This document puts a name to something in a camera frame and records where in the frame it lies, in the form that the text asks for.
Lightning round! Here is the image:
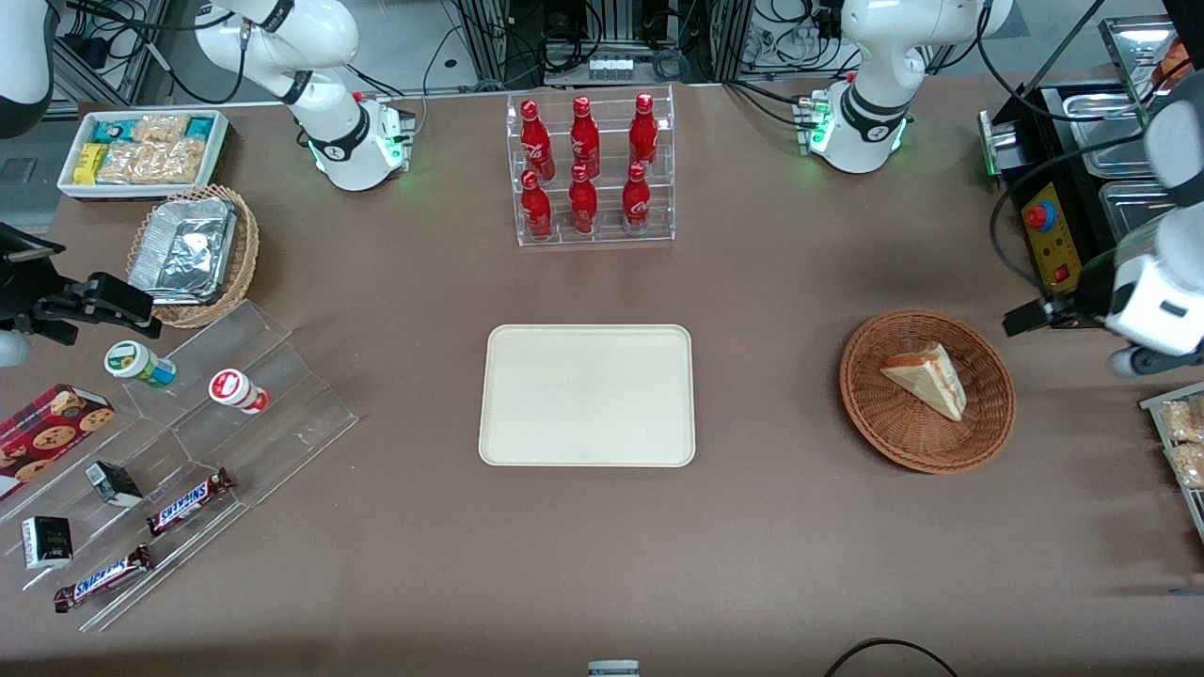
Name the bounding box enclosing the white rectangular snack bin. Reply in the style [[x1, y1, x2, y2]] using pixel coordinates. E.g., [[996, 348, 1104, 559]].
[[56, 109, 232, 201]]

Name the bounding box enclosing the red plaid cookie box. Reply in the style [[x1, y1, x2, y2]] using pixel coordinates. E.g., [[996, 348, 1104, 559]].
[[0, 383, 118, 502]]

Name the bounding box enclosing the triangular sandwich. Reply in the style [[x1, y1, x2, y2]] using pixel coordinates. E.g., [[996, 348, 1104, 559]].
[[879, 342, 969, 423]]

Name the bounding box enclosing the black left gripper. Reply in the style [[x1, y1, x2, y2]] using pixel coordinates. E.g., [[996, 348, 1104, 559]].
[[1002, 292, 1113, 339]]

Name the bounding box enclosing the clear bag of snacks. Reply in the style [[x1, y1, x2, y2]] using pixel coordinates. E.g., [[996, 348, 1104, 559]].
[[1158, 399, 1204, 445], [1166, 442, 1204, 491]]

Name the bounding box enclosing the red cola bottle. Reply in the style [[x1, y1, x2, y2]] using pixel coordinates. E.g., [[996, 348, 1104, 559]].
[[628, 92, 660, 176], [520, 169, 554, 242], [621, 162, 654, 235], [568, 165, 600, 236], [569, 96, 602, 180], [520, 100, 555, 181]]

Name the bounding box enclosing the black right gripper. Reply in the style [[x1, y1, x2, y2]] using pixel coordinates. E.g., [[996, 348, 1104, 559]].
[[0, 221, 164, 345]]

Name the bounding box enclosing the stainless steel pan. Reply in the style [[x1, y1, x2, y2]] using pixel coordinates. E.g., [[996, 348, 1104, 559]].
[[1063, 89, 1169, 181], [1098, 179, 1188, 247]]

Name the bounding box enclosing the clear bag of crackers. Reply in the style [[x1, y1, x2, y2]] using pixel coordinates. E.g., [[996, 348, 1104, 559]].
[[132, 114, 192, 145], [97, 141, 157, 186], [150, 137, 209, 185]]

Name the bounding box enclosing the snickers chocolate bar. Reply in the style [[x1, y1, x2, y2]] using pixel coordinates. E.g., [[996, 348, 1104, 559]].
[[53, 544, 155, 615], [146, 468, 235, 538]]

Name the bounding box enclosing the small black white carton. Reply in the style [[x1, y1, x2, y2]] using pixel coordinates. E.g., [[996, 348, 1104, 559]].
[[21, 515, 74, 572], [85, 461, 145, 510]]

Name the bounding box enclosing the metal snack tray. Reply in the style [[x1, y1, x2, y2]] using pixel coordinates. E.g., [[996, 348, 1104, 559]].
[[1139, 380, 1204, 545]]

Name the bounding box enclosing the red label yogurt cup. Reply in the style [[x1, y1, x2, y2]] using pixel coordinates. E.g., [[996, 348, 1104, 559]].
[[208, 369, 272, 417]]

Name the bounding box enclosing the green label yogurt cup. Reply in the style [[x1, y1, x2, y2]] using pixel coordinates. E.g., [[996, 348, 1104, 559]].
[[103, 340, 179, 390]]

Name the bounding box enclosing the black floor cable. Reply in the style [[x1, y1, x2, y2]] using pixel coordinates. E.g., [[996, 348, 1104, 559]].
[[825, 637, 961, 677]]

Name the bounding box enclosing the light wicker basket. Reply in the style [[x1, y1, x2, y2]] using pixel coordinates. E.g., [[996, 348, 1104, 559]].
[[126, 184, 261, 330]]

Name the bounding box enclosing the aluminium foil containers stack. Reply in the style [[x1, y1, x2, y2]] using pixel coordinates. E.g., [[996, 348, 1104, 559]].
[[128, 197, 239, 307]]

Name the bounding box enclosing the clear acrylic step display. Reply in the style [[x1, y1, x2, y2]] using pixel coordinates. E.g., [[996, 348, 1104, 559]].
[[0, 299, 361, 634]]

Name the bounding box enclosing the black food warmer appliance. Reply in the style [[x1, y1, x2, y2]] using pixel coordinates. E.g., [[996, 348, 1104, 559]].
[[977, 13, 1204, 331]]

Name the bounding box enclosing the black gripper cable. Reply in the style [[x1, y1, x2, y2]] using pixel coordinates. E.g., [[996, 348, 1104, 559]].
[[976, 0, 1150, 294]]

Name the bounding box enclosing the brown round wicker basket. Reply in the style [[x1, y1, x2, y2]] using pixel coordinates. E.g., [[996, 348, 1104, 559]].
[[839, 309, 1018, 475]]

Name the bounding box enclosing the clear acrylic bottle rack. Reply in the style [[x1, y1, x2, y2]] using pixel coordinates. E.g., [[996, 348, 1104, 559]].
[[506, 84, 677, 248]]

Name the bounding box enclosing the aluminium profile frame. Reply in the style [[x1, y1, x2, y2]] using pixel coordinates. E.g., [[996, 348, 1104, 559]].
[[450, 0, 784, 87]]

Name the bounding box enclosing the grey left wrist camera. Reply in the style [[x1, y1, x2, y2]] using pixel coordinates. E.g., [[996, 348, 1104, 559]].
[[1108, 344, 1204, 380]]

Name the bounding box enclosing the cream plastic serving tray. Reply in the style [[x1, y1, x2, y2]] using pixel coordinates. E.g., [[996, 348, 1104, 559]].
[[478, 324, 697, 468]]

